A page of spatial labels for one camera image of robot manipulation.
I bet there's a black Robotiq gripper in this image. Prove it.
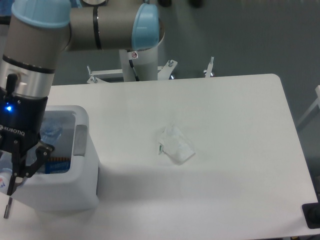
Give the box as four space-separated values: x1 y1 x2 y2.
0 89 55 196

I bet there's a crushed clear plastic bottle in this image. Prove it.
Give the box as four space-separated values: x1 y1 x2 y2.
0 109 76 196

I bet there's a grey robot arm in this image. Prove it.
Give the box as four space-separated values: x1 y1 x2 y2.
0 0 161 196

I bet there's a white trash can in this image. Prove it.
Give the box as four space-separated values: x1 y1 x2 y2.
12 105 100 211

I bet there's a blue snack package in bin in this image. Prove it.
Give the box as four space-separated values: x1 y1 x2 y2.
36 157 71 174

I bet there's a dark metal rod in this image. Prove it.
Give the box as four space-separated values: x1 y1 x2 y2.
3 196 13 219

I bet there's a crumpled white plastic wrapper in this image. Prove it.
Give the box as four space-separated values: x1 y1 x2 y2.
157 124 196 166

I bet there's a black clamp at table edge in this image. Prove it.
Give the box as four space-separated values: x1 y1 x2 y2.
302 202 320 229

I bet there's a white furniture leg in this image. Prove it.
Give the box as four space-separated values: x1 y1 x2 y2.
296 85 320 132

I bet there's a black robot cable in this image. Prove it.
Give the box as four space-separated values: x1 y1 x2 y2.
128 58 140 82

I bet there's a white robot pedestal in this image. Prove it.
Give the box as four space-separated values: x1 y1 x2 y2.
119 47 158 82

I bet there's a white pedestal base frame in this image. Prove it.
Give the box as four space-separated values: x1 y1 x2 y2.
86 56 216 85

